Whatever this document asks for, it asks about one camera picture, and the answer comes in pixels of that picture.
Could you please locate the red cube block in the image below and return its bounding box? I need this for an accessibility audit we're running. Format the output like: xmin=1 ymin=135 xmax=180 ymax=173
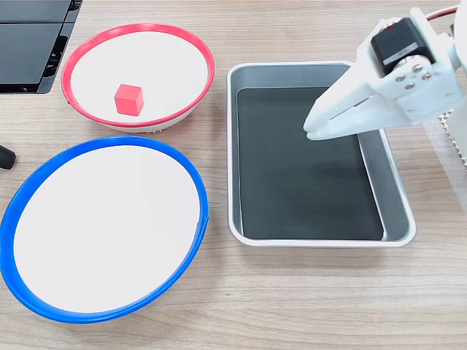
xmin=114 ymin=83 xmax=144 ymax=117

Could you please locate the black tray liner mat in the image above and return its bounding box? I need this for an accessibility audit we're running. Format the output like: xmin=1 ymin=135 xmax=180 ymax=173
xmin=236 ymin=87 xmax=385 ymax=241

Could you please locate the silver metal tray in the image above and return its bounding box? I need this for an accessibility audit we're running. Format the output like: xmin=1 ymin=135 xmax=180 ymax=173
xmin=225 ymin=61 xmax=417 ymax=249

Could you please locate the red-rimmed white dish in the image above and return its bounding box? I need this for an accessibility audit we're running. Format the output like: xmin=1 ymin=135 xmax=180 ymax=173
xmin=61 ymin=23 xmax=216 ymax=133

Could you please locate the blue-rimmed white dish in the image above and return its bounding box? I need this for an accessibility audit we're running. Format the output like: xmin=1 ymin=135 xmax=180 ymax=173
xmin=0 ymin=135 xmax=209 ymax=324

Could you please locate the white mesh mat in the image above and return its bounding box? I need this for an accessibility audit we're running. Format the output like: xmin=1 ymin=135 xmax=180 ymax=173
xmin=436 ymin=111 xmax=467 ymax=169

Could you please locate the black flat panel device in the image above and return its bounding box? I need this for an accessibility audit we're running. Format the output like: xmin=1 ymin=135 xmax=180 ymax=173
xmin=0 ymin=0 xmax=84 ymax=95

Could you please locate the black cylindrical object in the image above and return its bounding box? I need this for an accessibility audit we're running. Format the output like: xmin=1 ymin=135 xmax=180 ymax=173
xmin=0 ymin=144 xmax=18 ymax=170

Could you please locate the red black white cable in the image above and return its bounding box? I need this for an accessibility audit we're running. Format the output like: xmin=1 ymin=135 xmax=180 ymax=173
xmin=425 ymin=5 xmax=458 ymax=22

